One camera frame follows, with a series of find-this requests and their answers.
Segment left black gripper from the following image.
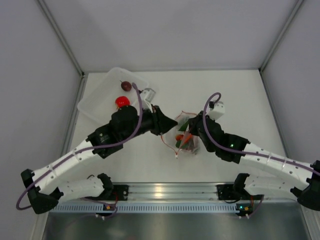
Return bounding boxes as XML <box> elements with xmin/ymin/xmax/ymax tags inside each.
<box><xmin>121</xmin><ymin>103</ymin><xmax>178</xmax><ymax>142</ymax></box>

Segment red fake strawberry bunch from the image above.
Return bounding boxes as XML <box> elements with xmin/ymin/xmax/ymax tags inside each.
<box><xmin>175</xmin><ymin>134</ymin><xmax>199</xmax><ymax>154</ymax></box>

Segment clear zip top bag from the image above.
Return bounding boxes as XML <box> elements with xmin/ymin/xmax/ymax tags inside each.
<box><xmin>160</xmin><ymin>111</ymin><xmax>200</xmax><ymax>159</ymax></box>

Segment red fake tomato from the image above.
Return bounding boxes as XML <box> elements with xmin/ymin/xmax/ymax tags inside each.
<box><xmin>115</xmin><ymin>96</ymin><xmax>131</xmax><ymax>109</ymax></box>

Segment dark purple fake plum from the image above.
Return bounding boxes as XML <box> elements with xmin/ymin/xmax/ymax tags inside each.
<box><xmin>120</xmin><ymin>81</ymin><xmax>132</xmax><ymax>92</ymax></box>

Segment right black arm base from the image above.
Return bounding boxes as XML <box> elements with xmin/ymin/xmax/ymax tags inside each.
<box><xmin>216</xmin><ymin>184</ymin><xmax>251</xmax><ymax>201</ymax></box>

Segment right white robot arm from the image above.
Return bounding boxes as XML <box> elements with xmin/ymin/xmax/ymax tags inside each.
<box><xmin>188</xmin><ymin>113</ymin><xmax>320</xmax><ymax>211</ymax></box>

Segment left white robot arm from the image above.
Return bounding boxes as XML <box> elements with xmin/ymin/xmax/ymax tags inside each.
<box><xmin>21</xmin><ymin>105</ymin><xmax>178</xmax><ymax>215</ymax></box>

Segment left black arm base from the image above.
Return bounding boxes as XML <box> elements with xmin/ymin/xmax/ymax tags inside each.
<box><xmin>85</xmin><ymin>184</ymin><xmax>129</xmax><ymax>201</ymax></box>

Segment white perforated plastic basket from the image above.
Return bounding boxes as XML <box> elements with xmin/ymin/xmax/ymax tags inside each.
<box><xmin>77</xmin><ymin>67</ymin><xmax>150</xmax><ymax>125</ymax></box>

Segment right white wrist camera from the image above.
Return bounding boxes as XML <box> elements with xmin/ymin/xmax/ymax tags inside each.
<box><xmin>207</xmin><ymin>101</ymin><xmax>226</xmax><ymax>121</ymax></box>

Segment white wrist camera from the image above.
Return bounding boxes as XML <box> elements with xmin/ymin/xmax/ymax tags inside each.
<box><xmin>140</xmin><ymin>88</ymin><xmax>156</xmax><ymax>111</ymax></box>
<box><xmin>207</xmin><ymin>101</ymin><xmax>226</xmax><ymax>121</ymax></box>

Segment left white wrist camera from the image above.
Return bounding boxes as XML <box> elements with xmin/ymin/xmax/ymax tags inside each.
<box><xmin>140</xmin><ymin>88</ymin><xmax>156</xmax><ymax>111</ymax></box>

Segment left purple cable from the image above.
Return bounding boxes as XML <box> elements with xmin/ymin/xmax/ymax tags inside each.
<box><xmin>16</xmin><ymin>82</ymin><xmax>145</xmax><ymax>210</ymax></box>

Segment purple cable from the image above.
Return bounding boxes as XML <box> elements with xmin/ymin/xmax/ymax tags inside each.
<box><xmin>203</xmin><ymin>92</ymin><xmax>320</xmax><ymax>176</ymax></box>
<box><xmin>16</xmin><ymin>82</ymin><xmax>145</xmax><ymax>210</ymax></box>

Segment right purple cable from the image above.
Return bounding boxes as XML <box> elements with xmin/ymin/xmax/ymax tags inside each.
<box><xmin>203</xmin><ymin>92</ymin><xmax>320</xmax><ymax>176</ymax></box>

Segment aluminium mounting rail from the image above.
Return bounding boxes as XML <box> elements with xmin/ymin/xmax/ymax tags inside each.
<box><xmin>113</xmin><ymin>182</ymin><xmax>262</xmax><ymax>203</ymax></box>

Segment white slotted cable duct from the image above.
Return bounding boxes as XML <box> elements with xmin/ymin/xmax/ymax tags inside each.
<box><xmin>50</xmin><ymin>202</ymin><xmax>240</xmax><ymax>214</ymax></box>

